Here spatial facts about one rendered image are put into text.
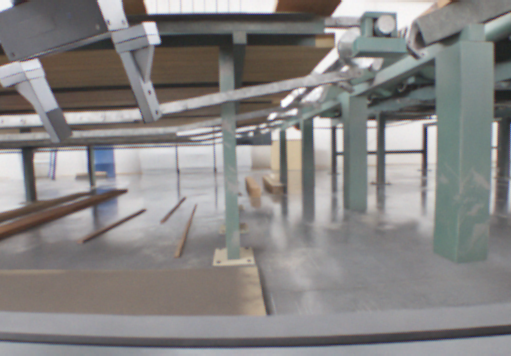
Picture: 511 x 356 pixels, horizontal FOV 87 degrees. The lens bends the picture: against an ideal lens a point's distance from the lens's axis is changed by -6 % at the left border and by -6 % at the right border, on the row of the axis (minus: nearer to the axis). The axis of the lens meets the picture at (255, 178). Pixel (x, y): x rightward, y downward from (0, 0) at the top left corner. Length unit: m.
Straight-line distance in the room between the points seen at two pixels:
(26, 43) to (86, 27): 0.08
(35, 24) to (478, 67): 1.17
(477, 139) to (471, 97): 0.14
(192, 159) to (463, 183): 5.80
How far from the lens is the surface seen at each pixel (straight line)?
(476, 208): 1.22
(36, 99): 0.43
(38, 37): 0.40
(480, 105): 1.21
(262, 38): 1.11
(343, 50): 1.09
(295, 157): 6.39
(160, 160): 6.63
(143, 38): 0.34
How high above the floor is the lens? 0.40
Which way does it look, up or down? 5 degrees down
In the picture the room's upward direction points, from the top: 2 degrees counter-clockwise
